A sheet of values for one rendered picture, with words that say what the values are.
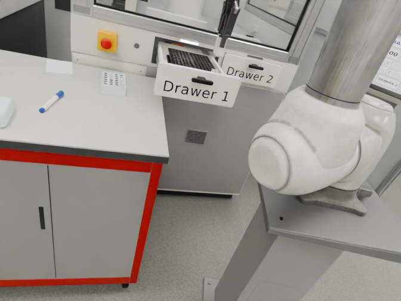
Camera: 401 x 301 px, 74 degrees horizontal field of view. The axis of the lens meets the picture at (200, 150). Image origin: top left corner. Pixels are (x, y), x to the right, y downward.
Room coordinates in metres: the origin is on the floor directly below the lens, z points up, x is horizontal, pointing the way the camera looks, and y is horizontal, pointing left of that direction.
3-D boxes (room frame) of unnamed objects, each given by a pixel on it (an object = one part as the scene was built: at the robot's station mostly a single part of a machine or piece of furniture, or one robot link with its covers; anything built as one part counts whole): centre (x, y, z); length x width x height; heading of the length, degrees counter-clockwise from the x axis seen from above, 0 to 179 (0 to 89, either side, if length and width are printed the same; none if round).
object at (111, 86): (0.92, 0.38, 0.78); 0.12 x 0.08 x 0.04; 25
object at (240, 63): (1.30, -0.12, 0.87); 0.29 x 0.02 x 0.11; 109
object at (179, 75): (0.90, 0.07, 0.87); 0.29 x 0.02 x 0.11; 109
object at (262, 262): (0.65, -0.36, 0.38); 0.30 x 0.30 x 0.76; 6
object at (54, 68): (0.92, 0.60, 0.77); 0.13 x 0.09 x 0.02; 32
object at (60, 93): (0.69, 0.47, 0.77); 0.14 x 0.02 x 0.02; 10
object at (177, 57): (1.08, 0.14, 0.87); 0.22 x 0.18 x 0.06; 19
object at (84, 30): (1.67, 0.30, 0.87); 1.02 x 0.95 x 0.14; 109
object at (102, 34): (1.07, 0.49, 0.88); 0.07 x 0.05 x 0.07; 109
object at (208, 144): (1.67, 0.30, 0.40); 1.03 x 0.95 x 0.80; 109
